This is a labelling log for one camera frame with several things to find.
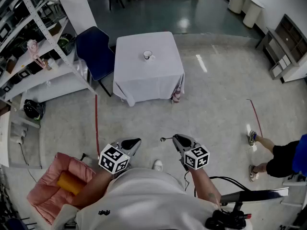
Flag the black waist device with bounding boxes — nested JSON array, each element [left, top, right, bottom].
[[204, 209, 253, 230]]

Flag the person's white shirt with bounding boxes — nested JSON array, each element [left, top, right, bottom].
[[51, 168, 253, 230]]

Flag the white curved console table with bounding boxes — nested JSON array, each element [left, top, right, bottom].
[[227, 0, 265, 29]]

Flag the person's right forearm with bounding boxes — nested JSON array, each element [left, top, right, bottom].
[[189, 166, 223, 206]]

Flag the pink cushion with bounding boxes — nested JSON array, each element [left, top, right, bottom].
[[26, 152, 97, 225]]

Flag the person's white shoe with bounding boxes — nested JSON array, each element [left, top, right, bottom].
[[152, 159, 164, 173]]

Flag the table with white tablecloth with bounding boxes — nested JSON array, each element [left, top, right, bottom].
[[112, 31, 186, 107]]

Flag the black cables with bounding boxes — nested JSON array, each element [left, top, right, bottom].
[[184, 171, 251, 199]]

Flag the dark blue chair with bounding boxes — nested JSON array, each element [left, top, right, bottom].
[[75, 26, 116, 97]]

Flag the white side table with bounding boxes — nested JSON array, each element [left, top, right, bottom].
[[0, 111, 12, 168]]

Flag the orange cylinder roll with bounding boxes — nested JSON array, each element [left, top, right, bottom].
[[57, 171, 86, 196]]

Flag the white metal shelf rack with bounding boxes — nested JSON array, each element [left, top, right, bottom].
[[0, 0, 97, 106]]

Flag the pink toy figure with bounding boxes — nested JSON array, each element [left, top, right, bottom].
[[26, 39, 47, 69]]

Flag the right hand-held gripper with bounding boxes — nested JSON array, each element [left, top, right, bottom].
[[172, 134, 211, 171]]

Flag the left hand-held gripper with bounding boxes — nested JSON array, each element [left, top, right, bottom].
[[98, 138, 142, 175]]

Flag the pink striped cone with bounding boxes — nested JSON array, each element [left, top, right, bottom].
[[171, 87, 183, 104]]

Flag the grey cabinet with cubbies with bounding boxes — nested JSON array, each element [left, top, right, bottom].
[[255, 13, 307, 84]]

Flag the person's left forearm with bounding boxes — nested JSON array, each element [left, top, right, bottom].
[[71, 168, 114, 208]]

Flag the white cup with dark rim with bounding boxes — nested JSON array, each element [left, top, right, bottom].
[[143, 50, 156, 62]]

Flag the dark desk edge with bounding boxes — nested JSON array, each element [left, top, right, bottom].
[[219, 187, 290, 205]]

